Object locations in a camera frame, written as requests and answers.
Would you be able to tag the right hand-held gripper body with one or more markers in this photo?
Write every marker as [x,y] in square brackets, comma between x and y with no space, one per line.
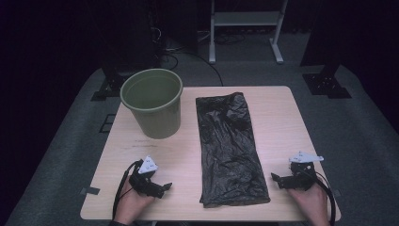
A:
[301,179]

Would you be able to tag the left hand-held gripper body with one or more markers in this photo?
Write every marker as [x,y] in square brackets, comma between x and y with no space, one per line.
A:
[142,182]

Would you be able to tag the black plastic trash bag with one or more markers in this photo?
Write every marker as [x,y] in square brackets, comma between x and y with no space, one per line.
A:
[229,147]

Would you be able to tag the green plastic bucket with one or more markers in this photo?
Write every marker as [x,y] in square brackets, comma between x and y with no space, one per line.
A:
[160,122]

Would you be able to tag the person's left hand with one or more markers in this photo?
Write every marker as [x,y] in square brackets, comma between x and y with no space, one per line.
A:
[128,205]

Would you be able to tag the black tape floor outline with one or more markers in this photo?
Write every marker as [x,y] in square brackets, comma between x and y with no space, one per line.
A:
[105,124]

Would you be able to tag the black stand base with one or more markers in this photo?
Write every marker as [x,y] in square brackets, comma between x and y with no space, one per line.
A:
[326,84]
[109,88]

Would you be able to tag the white metal stand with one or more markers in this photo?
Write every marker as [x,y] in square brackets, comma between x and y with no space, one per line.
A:
[244,18]

